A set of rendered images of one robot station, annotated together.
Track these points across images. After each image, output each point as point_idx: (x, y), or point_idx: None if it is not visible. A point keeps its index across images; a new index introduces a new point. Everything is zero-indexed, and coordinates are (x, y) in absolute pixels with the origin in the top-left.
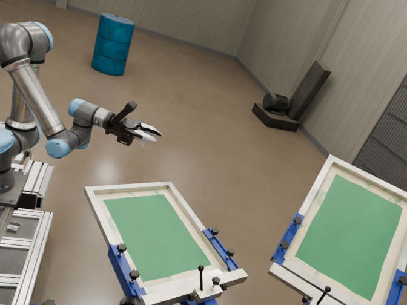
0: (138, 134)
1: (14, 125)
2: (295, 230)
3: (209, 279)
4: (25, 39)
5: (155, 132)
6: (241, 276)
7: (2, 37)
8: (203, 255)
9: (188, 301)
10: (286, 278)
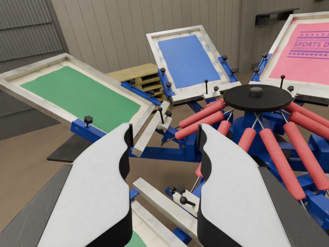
0: (280, 189)
1: None
2: (94, 127)
3: (166, 207)
4: None
5: (128, 144)
6: (144, 181)
7: None
8: None
9: (186, 234)
10: (146, 140)
